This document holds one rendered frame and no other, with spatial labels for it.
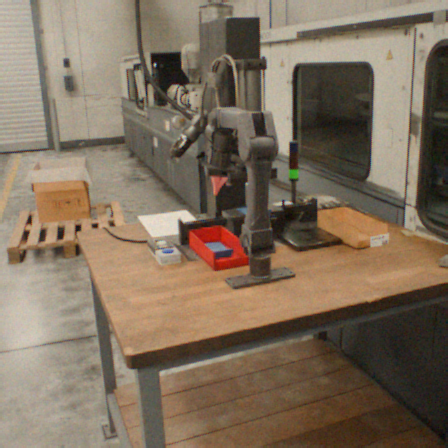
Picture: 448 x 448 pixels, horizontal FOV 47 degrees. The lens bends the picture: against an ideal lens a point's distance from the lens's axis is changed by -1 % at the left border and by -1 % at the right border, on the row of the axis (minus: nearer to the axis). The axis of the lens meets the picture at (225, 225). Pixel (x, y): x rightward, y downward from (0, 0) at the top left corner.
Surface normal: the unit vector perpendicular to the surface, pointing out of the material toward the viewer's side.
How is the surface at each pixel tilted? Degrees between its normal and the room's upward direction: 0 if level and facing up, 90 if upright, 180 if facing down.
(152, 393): 90
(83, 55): 90
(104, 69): 90
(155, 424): 90
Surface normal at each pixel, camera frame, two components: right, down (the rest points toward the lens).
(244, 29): 0.37, 0.26
